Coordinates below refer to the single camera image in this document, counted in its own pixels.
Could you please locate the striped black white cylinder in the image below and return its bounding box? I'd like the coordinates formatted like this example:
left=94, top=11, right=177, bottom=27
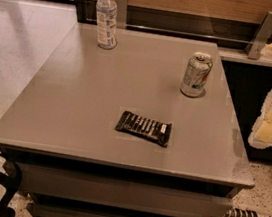
left=225, top=208, right=272, bottom=217

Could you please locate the metal bracket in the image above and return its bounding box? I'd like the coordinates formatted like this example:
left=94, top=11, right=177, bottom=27
left=244, top=11, right=272, bottom=60
left=115, top=0, right=128, bottom=29

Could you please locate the upper grey drawer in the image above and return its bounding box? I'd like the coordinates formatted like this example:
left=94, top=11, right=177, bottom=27
left=19, top=163, right=233, bottom=217

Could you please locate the white green soda can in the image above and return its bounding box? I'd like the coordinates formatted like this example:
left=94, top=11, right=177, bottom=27
left=180, top=52, right=213, bottom=98

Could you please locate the black rxbar chocolate wrapper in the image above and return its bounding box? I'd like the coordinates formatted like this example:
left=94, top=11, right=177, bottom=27
left=115, top=111, right=172, bottom=148

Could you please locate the clear plastic water bottle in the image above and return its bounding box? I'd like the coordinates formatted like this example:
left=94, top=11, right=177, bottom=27
left=96, top=0, right=118, bottom=49

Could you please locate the left metal bracket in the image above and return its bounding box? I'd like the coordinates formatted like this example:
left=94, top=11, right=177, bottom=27
left=115, top=0, right=128, bottom=29

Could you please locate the right metal bracket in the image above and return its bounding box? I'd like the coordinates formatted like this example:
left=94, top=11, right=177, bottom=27
left=244, top=11, right=272, bottom=60

